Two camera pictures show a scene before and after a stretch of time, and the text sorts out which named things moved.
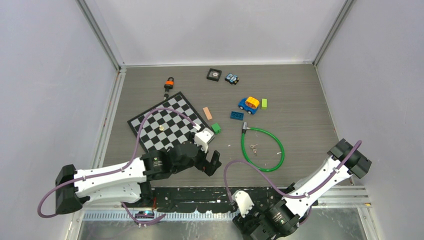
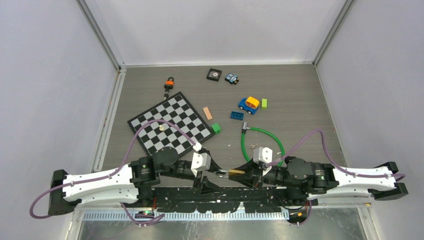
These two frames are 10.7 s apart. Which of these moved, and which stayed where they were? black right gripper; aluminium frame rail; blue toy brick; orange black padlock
Moved: black right gripper
Stayed: aluminium frame rail; blue toy brick; orange black padlock
